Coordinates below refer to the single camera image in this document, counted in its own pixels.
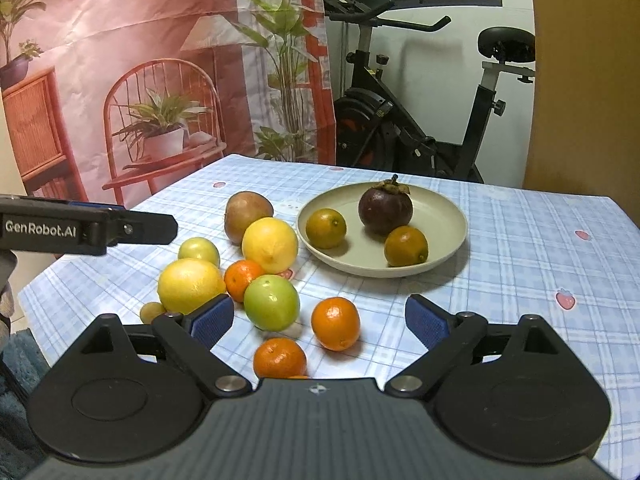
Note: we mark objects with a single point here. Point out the green apple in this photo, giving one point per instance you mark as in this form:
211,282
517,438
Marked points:
271,303

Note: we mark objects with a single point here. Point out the large yellow lemon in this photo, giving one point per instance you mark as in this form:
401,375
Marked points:
187,284

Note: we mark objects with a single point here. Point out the brown passion fruit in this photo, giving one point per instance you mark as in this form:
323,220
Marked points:
242,210

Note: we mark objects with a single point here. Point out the blue plaid tablecloth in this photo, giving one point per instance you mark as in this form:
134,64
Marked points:
572,259

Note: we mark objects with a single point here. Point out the dark orange citrus right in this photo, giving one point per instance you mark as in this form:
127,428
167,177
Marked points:
405,246

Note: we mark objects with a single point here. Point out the printed room backdrop cloth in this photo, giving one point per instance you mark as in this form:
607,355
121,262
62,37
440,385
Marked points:
112,100

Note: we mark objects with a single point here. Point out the wooden door panel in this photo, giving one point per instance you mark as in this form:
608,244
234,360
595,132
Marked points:
585,134

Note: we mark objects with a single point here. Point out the orange tangerine bottom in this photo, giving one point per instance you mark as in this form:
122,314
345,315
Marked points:
279,358

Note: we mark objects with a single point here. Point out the dark purple mangosteen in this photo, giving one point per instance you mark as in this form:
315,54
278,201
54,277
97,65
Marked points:
385,206

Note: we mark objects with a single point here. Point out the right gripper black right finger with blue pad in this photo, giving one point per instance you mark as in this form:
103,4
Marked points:
452,341

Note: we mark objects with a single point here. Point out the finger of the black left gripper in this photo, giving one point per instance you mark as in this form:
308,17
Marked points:
140,228

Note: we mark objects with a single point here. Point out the orange tangerine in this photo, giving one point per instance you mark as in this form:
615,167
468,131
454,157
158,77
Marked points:
279,358
239,275
336,323

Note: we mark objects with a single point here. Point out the small yellow-green lime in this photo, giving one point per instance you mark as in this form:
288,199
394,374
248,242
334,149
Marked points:
199,248

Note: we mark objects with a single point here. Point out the dark green-orange citrus left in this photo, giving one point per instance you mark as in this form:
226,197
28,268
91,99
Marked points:
326,228

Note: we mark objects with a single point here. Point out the grey gloved hand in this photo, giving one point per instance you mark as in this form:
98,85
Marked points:
8,263

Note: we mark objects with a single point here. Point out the black exercise bike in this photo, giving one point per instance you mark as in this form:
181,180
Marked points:
435,75

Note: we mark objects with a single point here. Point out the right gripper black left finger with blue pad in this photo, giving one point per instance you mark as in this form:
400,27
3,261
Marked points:
185,342

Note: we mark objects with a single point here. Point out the small tan longan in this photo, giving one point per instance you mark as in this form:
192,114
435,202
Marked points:
151,310

